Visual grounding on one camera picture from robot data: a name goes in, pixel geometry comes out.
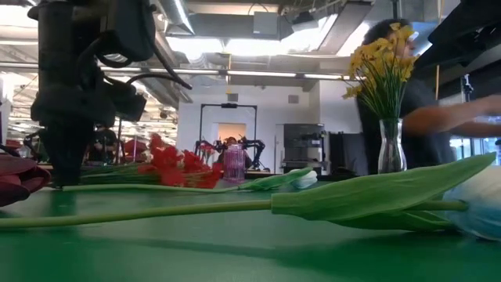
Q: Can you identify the black coffee machine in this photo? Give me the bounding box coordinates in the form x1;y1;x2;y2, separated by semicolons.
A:
281;123;327;175

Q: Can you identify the person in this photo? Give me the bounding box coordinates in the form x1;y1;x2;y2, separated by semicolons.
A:
89;125;119;164
355;18;501;176

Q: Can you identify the dark red artificial tulip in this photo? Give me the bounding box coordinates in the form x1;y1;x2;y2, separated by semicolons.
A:
0;154;52;208

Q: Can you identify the green table mat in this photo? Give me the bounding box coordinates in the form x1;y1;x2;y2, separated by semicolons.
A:
0;178;501;282

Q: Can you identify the yellow artificial flower bunch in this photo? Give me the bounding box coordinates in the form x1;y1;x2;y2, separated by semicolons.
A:
341;22;420;172

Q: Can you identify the black background station frame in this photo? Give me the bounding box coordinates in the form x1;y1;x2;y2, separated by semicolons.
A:
198;103;258;170

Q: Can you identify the red artificial flower bunch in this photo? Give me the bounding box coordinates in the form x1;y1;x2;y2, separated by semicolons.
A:
80;135;225;190

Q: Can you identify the clear glass vase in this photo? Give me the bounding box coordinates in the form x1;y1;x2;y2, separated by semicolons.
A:
377;118;408;175

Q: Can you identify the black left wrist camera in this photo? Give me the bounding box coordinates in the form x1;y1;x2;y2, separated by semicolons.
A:
96;0;157;63

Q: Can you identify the pink ribbed glass vase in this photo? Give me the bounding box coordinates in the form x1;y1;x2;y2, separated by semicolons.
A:
222;143;247;184

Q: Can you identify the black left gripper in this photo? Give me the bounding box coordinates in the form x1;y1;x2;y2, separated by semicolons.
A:
29;64;149;188

